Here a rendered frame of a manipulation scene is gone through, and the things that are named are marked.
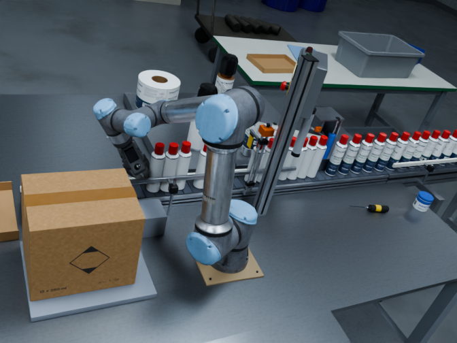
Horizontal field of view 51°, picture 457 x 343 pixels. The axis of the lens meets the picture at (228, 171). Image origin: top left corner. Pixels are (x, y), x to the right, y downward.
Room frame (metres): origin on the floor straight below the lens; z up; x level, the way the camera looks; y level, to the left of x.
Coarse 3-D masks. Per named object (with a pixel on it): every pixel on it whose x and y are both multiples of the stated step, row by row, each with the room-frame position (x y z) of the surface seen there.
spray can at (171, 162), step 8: (176, 144) 1.47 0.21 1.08; (168, 152) 1.46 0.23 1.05; (176, 152) 1.46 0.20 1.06; (168, 160) 1.44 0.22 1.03; (176, 160) 1.45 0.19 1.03; (168, 168) 1.44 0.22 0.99; (176, 168) 1.47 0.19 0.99; (160, 184) 1.45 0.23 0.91; (168, 184) 1.44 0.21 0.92; (168, 192) 1.45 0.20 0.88
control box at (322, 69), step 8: (304, 48) 1.70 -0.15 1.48; (320, 56) 1.66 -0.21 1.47; (320, 64) 1.58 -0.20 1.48; (320, 72) 1.54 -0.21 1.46; (320, 80) 1.54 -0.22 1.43; (288, 88) 1.65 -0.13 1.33; (312, 88) 1.54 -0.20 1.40; (320, 88) 1.54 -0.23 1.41; (312, 96) 1.54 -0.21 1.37; (304, 104) 1.54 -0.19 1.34; (312, 104) 1.54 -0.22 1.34; (304, 112) 1.54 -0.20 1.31; (312, 112) 1.55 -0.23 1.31
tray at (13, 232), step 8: (0, 184) 1.26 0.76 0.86; (8, 184) 1.28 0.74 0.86; (0, 192) 1.26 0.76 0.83; (8, 192) 1.27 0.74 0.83; (0, 200) 1.22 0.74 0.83; (8, 200) 1.23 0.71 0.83; (0, 208) 1.18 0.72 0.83; (8, 208) 1.19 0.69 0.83; (0, 216) 1.14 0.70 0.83; (8, 216) 1.15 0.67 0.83; (0, 224) 1.11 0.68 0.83; (8, 224) 1.12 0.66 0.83; (16, 224) 1.13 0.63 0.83; (0, 232) 1.04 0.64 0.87; (8, 232) 1.05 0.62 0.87; (16, 232) 1.07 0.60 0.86; (0, 240) 1.04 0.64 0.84; (8, 240) 1.05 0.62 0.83
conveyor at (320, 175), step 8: (240, 176) 1.69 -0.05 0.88; (320, 176) 1.86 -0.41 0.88; (328, 176) 1.88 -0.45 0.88; (336, 176) 1.90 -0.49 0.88; (344, 176) 1.92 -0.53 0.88; (352, 176) 1.94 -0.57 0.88; (360, 176) 1.96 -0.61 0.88; (136, 184) 1.44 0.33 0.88; (144, 184) 1.46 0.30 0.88; (240, 184) 1.63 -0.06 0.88; (256, 184) 1.66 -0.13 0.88; (280, 184) 1.71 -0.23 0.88; (136, 192) 1.40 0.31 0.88; (144, 192) 1.41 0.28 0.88; (160, 192) 1.44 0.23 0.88; (184, 192) 1.48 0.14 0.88; (192, 192) 1.50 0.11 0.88; (200, 192) 1.51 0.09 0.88
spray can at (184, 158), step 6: (186, 144) 1.49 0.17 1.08; (180, 150) 1.50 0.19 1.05; (186, 150) 1.49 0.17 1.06; (180, 156) 1.48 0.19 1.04; (186, 156) 1.48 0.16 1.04; (180, 162) 1.48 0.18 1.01; (186, 162) 1.48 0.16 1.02; (180, 168) 1.48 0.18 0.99; (186, 168) 1.49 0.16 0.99; (180, 174) 1.48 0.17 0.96; (186, 174) 1.49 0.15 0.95; (180, 180) 1.48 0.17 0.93; (180, 186) 1.48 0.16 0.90
